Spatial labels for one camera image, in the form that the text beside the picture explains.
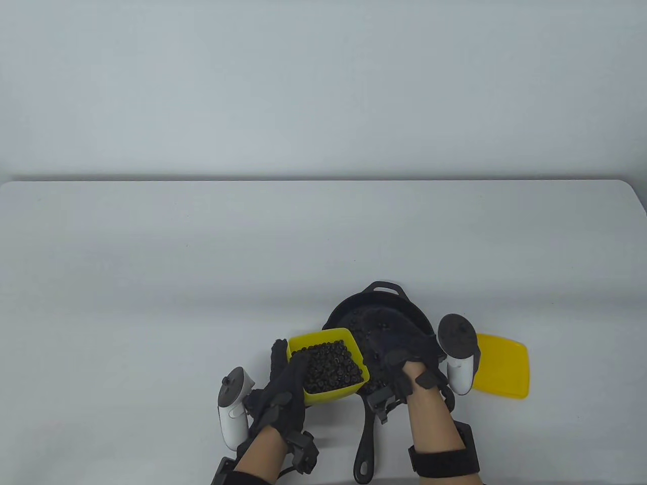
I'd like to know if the black right glove sensor module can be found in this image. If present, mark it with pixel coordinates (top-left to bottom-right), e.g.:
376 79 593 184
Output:
366 388 402 424

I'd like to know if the black cast iron frying pan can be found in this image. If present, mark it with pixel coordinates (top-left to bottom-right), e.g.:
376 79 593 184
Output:
323 281 438 484

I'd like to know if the black left wrist strap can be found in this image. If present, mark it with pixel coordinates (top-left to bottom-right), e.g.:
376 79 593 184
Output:
233 470 276 485

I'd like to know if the person's left hand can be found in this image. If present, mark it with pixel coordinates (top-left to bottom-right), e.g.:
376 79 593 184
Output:
245 338 310 445

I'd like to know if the yellow plastic container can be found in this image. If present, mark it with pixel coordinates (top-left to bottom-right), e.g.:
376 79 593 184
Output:
287 327 371 406

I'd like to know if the white and black left controller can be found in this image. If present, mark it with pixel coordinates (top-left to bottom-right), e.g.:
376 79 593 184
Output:
217 367 256 452

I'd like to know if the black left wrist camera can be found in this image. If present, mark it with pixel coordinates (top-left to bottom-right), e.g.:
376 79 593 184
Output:
211 457 238 485

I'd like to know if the person's right hand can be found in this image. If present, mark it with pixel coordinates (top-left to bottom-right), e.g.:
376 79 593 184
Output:
361 309 455 412

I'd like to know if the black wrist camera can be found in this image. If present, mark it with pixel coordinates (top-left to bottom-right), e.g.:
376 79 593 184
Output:
211 457 238 485
451 420 480 455

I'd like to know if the person's left forearm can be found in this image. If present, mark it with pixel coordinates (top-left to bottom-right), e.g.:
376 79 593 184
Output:
235 424 289 485

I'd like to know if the white and black controller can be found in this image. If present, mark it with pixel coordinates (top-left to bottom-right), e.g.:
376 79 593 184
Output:
217 367 256 452
437 314 482 396

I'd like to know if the person's right forearm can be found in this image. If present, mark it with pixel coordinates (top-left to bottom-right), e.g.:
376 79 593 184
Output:
402 361 468 453

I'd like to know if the black left glove sensor module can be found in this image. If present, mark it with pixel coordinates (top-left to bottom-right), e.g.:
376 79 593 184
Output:
286 432 320 475

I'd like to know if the black glove sensor module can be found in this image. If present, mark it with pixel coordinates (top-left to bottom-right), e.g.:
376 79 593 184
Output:
366 388 402 424
286 432 320 475

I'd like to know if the black wrist strap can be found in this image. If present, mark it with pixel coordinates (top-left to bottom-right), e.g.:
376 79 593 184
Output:
233 470 276 485
407 444 481 476

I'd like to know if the yellow plastic lid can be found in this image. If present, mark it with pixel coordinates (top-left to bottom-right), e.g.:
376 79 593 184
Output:
471 333 530 400

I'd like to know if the black right wrist strap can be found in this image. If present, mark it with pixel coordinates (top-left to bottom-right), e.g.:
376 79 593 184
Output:
407 444 481 476

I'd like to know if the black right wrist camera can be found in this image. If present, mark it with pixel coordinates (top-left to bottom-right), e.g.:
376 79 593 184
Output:
451 420 480 455

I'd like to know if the white and black right controller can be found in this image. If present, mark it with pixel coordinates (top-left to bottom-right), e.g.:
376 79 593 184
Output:
437 314 482 396

